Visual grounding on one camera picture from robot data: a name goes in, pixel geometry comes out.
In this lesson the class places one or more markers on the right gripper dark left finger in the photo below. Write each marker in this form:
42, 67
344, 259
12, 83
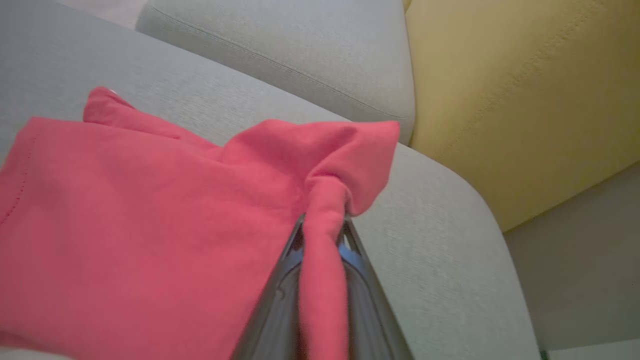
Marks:
275, 310

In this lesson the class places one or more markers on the grey fabric sofa back cushion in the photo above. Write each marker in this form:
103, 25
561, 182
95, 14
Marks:
300, 40

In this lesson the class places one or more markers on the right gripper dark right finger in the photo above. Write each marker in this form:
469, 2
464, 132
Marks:
370, 310

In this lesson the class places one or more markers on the mustard yellow sofa cushion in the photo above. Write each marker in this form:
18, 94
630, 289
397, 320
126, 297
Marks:
525, 100

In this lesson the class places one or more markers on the grey fabric sofa seat cushion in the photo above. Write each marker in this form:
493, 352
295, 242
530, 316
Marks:
440, 250

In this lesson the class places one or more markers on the red basketball jersey number 23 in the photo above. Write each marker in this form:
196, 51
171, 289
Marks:
125, 225

